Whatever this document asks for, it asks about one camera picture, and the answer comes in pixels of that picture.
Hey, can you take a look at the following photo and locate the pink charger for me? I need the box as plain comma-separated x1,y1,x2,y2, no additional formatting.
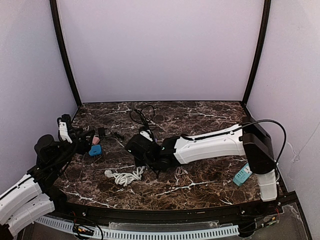
92,136,100,145

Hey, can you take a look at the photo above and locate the black frame post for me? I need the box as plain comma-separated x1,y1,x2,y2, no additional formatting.
49,0,82,108
241,0,272,108

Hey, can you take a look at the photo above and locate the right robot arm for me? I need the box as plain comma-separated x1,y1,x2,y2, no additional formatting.
137,118,278,202

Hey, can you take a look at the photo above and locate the pink white usb cable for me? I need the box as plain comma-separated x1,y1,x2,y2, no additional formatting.
174,166,190,179

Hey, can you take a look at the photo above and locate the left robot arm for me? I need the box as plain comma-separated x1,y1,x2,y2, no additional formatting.
0,114,95,240

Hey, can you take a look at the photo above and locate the black usb cable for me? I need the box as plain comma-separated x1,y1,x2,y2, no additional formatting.
129,104,157,132

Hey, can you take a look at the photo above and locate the left black frame post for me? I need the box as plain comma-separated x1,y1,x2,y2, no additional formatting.
49,0,82,108

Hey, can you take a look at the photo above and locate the black charger with cable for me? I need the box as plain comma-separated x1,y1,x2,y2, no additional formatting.
97,127,125,140

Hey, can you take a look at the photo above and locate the purple power strip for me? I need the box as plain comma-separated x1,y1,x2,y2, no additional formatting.
104,166,146,187

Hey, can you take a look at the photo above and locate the white slotted cable duct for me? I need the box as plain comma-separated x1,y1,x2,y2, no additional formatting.
35,216,239,240

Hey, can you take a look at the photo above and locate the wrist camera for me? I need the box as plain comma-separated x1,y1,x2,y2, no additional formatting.
125,134,161,167
34,134,59,165

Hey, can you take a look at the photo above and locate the teal power strip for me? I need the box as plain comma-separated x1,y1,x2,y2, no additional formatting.
232,163,252,187

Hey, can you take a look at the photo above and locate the right black frame post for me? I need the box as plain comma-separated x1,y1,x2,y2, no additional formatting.
241,0,272,108

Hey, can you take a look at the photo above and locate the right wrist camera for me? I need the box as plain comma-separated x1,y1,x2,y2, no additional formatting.
125,134,161,167

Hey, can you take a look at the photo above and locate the blue flat square adapter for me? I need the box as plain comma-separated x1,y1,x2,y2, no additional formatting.
88,144,102,157

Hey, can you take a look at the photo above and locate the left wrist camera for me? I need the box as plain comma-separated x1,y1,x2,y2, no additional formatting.
34,134,59,165

